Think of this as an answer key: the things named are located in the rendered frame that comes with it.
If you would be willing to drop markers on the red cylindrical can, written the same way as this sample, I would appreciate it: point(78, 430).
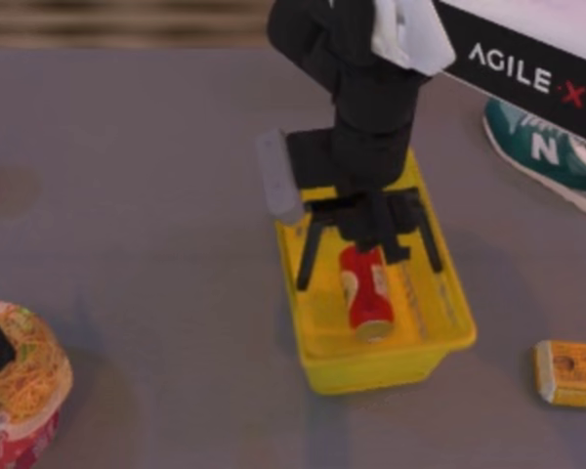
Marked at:
point(366, 293)

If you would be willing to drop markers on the yellow plastic bin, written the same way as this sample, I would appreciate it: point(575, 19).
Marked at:
point(361, 371)

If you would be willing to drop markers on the pink instant noodle cup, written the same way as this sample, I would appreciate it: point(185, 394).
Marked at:
point(24, 381)

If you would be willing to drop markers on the green white sneaker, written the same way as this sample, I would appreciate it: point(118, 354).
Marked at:
point(517, 137)

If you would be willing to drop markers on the small orange box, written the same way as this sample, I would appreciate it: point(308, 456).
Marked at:
point(573, 373)

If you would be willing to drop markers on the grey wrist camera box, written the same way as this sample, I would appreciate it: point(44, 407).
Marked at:
point(276, 176)

